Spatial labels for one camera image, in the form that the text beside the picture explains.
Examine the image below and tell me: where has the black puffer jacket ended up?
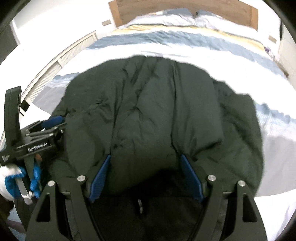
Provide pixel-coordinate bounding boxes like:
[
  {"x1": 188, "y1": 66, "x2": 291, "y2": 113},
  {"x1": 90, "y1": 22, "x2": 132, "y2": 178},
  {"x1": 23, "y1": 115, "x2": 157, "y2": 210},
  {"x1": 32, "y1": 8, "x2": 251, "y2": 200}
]
[{"x1": 49, "y1": 56, "x2": 263, "y2": 240}]

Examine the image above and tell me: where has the left hand blue white glove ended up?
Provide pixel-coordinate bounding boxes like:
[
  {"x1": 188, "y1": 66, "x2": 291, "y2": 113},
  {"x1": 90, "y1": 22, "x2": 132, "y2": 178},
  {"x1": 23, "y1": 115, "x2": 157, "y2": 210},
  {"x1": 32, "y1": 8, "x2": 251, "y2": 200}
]
[{"x1": 1, "y1": 154, "x2": 42, "y2": 201}]

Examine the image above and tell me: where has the wooden headboard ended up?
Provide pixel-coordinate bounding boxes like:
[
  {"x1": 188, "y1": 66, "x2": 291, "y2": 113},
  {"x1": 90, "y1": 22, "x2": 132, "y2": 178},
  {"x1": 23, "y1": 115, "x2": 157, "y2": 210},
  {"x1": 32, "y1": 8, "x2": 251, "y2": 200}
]
[{"x1": 108, "y1": 0, "x2": 259, "y2": 31}]

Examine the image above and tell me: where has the striped duvet cover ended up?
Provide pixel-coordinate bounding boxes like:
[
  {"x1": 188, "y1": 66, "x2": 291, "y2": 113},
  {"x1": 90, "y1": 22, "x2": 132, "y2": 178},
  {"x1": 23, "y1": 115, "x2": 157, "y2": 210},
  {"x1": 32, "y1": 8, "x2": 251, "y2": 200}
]
[{"x1": 33, "y1": 18, "x2": 295, "y2": 196}]

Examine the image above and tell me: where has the white wardrobe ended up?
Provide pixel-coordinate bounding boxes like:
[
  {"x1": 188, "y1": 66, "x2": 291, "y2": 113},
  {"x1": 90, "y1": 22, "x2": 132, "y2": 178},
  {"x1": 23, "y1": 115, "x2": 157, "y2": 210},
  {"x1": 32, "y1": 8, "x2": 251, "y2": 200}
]
[{"x1": 278, "y1": 23, "x2": 295, "y2": 88}]

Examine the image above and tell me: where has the right grey blue pillow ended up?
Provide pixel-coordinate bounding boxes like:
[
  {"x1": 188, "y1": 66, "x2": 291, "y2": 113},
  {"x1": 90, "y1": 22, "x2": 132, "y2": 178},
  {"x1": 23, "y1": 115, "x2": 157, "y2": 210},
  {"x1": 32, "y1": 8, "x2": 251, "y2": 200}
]
[{"x1": 195, "y1": 10, "x2": 231, "y2": 24}]

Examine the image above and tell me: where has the wall socket plate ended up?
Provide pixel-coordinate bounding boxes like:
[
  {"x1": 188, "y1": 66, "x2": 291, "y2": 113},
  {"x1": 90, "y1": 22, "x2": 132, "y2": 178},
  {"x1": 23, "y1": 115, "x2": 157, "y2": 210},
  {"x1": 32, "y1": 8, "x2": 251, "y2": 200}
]
[
  {"x1": 268, "y1": 35, "x2": 277, "y2": 44},
  {"x1": 102, "y1": 20, "x2": 111, "y2": 26}
]

